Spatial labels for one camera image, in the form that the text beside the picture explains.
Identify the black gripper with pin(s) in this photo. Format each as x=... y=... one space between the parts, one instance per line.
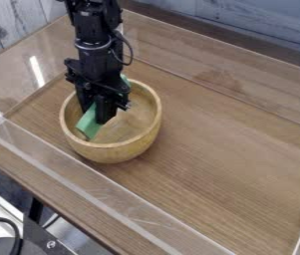
x=99 y=60

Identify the green rectangular block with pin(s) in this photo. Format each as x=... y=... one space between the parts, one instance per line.
x=87 y=124

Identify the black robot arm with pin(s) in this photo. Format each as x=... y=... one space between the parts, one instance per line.
x=95 y=19

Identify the brown wooden bowl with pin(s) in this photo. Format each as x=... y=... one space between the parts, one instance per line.
x=126 y=136

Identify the clear acrylic tray wall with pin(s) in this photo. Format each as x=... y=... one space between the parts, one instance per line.
x=111 y=214

